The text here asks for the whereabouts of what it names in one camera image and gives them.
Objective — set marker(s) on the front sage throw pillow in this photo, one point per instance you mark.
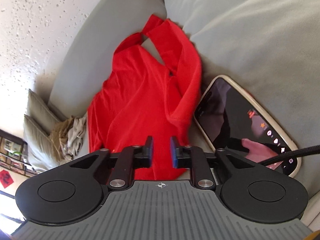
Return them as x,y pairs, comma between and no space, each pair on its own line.
42,155

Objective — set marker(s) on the rear sage throw pillow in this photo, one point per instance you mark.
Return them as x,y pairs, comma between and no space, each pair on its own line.
40,112

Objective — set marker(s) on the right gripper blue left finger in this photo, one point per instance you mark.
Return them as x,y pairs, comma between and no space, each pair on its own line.
124,164

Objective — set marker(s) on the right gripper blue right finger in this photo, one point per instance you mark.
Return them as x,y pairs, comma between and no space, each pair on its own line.
194,159

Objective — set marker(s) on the red long-sleeve shirt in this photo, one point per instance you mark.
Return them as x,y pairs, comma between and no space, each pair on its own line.
153,90

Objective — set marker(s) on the sage throw pillow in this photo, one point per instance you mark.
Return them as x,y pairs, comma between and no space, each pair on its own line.
42,155
40,112

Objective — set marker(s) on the red square wall decoration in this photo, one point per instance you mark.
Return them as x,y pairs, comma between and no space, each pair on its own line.
5,179

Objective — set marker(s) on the beige crumpled garment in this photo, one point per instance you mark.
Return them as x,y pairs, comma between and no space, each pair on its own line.
76,136

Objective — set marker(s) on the smartphone with beige case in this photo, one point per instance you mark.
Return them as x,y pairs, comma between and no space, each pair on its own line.
230,118

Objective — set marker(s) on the dark wooden bookshelf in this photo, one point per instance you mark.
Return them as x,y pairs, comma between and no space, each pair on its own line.
14,155

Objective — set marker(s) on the brown crumpled garment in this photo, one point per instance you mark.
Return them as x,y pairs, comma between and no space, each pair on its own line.
59,138

